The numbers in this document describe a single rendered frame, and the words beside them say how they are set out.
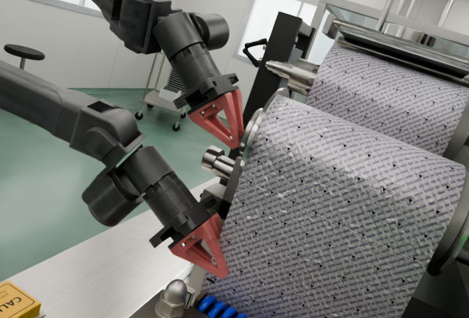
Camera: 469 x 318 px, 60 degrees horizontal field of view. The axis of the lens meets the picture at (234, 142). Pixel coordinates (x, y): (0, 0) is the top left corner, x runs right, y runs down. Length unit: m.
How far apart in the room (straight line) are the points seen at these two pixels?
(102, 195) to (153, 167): 0.09
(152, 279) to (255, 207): 0.35
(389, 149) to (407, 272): 0.14
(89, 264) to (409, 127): 0.61
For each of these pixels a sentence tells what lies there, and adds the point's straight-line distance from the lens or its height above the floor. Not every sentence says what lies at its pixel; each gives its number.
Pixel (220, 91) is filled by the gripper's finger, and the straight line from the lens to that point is 0.54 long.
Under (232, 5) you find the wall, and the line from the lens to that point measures 6.63.
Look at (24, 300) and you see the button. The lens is 0.69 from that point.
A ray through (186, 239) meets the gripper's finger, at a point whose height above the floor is 1.10.
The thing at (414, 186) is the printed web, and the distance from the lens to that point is 0.49.
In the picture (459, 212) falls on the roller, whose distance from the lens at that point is 0.51.
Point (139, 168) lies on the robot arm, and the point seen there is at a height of 1.16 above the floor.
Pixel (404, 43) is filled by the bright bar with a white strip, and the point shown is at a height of 1.45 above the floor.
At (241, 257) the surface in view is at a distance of 0.55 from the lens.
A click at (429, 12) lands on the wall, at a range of 6.13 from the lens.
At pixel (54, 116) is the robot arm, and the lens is 0.58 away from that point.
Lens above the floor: 1.37
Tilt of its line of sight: 14 degrees down
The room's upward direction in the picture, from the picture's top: 19 degrees clockwise
